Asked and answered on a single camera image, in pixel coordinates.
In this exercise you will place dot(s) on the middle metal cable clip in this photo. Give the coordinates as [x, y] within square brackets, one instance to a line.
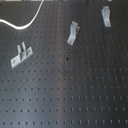
[74, 29]

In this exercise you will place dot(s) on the metal cable clip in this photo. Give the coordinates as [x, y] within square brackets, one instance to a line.
[106, 16]
[23, 54]
[74, 29]

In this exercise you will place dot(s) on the left metal cable clip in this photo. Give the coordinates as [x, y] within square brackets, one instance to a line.
[23, 54]

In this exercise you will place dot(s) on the right metal cable clip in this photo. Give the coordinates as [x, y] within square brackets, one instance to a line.
[106, 16]

